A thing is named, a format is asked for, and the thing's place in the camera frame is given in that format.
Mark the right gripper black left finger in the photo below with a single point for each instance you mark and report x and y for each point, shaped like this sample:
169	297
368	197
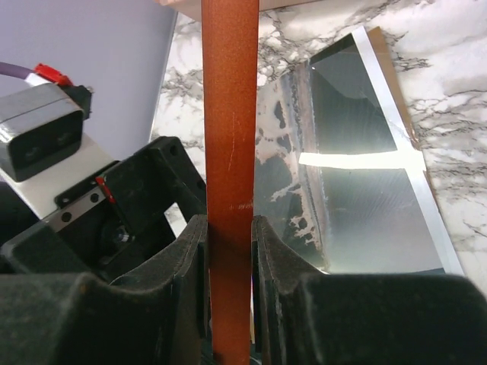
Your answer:
54	311

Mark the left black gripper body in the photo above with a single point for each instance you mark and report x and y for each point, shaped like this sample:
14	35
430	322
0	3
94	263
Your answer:
109	222

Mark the orange wooden picture frame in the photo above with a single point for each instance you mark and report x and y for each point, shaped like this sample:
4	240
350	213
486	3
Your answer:
229	50

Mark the orange translucent plastic storage box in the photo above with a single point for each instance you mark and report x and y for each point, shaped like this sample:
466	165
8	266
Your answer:
194	8

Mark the landscape photo print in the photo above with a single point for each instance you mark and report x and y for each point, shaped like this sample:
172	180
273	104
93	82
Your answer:
286	192

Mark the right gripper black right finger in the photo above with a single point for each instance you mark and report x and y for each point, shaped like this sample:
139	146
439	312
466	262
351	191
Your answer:
304	316

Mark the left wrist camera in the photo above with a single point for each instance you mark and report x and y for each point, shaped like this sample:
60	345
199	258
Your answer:
44	149

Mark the brown cardboard backing board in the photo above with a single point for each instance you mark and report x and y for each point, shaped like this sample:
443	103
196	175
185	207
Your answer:
382	53

